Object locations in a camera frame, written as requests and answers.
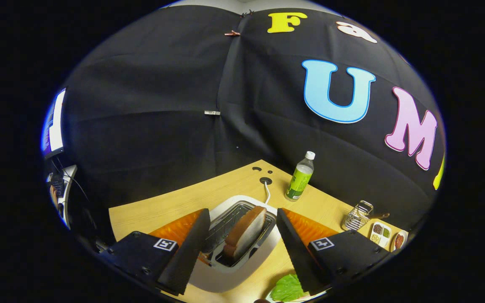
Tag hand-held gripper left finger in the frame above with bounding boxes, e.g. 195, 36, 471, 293
108, 208, 211, 296

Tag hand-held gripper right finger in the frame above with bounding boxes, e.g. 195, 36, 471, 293
276, 208, 394, 295

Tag green lettuce leaf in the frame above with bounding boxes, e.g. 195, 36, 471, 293
271, 274, 306, 302

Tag plain bread slice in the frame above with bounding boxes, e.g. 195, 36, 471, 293
223, 205, 268, 261

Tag white toaster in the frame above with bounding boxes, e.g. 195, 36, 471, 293
188, 194, 283, 294

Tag light green plate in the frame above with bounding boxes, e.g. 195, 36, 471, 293
266, 288, 327, 303

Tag green label water bottle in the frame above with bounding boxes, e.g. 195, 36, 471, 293
285, 151, 316, 202

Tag white divided dish of beans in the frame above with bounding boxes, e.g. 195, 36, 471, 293
369, 222, 392, 249

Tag round white plate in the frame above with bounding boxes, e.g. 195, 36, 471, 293
391, 229, 409, 252

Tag black backdrop cloth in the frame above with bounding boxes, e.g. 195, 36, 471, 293
43, 4, 447, 249

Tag computer monitor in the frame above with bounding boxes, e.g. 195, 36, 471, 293
41, 88, 66, 158

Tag metal wire utensil holder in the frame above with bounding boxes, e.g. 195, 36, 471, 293
341, 200, 374, 231

